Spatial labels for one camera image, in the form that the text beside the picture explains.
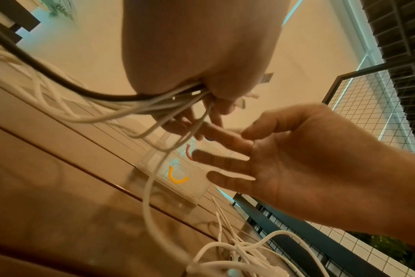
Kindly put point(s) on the person's left hand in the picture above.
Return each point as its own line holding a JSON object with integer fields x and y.
{"x": 200, "y": 48}

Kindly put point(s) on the person's right hand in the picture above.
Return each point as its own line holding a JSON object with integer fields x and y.
{"x": 313, "y": 167}

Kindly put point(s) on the clear plastic three-drawer organiser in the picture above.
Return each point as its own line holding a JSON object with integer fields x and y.
{"x": 180, "y": 189}

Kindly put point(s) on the black ceiling grid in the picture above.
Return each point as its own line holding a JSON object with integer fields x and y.
{"x": 406, "y": 40}

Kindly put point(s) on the brown slatted wooden table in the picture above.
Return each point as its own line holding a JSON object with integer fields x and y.
{"x": 57, "y": 189}

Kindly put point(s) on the wall light strip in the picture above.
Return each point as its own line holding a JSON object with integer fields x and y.
{"x": 292, "y": 12}
{"x": 363, "y": 27}

